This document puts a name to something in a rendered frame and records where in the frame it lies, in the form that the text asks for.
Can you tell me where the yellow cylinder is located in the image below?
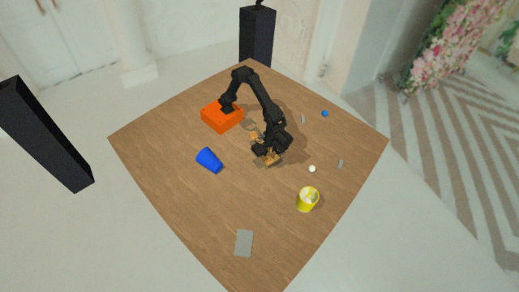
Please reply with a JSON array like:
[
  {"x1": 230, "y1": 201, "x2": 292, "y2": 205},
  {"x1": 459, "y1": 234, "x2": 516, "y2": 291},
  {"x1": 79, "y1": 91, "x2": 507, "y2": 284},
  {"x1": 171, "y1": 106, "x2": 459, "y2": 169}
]
[{"x1": 296, "y1": 186, "x2": 320, "y2": 213}]

